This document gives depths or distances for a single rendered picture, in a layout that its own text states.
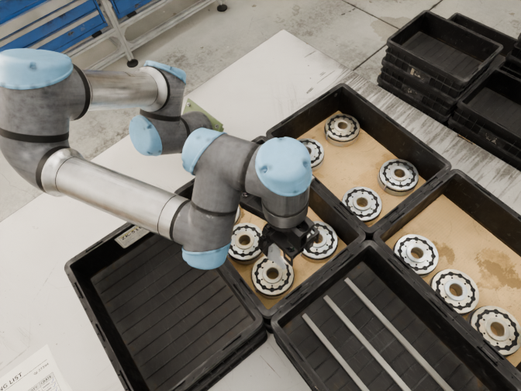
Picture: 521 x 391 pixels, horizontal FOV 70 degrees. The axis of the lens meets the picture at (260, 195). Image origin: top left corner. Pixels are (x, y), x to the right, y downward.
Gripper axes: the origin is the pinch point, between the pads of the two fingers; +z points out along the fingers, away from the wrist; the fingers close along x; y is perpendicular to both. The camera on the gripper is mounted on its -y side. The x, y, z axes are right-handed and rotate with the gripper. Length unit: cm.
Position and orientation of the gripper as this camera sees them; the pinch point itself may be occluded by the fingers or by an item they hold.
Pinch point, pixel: (280, 246)
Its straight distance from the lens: 81.3
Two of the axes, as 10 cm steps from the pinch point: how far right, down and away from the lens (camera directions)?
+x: 7.4, -6.1, 2.8
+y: 6.7, 6.2, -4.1
